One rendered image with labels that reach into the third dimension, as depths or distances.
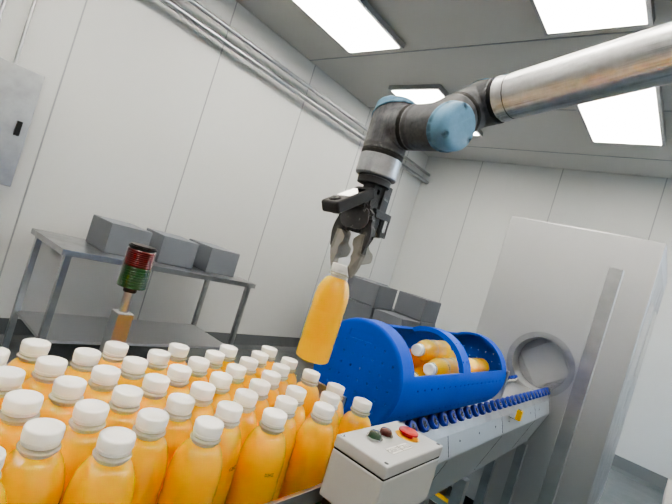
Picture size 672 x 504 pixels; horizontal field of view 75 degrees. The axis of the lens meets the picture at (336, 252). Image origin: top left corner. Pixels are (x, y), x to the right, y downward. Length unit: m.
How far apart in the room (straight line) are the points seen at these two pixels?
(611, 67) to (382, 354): 0.76
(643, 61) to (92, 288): 4.10
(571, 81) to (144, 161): 3.81
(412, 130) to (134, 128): 3.56
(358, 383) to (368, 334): 0.13
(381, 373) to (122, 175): 3.44
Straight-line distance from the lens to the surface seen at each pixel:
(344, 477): 0.75
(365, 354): 1.16
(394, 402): 1.13
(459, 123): 0.85
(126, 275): 1.09
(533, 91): 0.88
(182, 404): 0.69
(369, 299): 5.01
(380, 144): 0.91
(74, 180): 4.11
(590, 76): 0.84
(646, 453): 6.27
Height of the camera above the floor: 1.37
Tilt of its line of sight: level
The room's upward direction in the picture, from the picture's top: 17 degrees clockwise
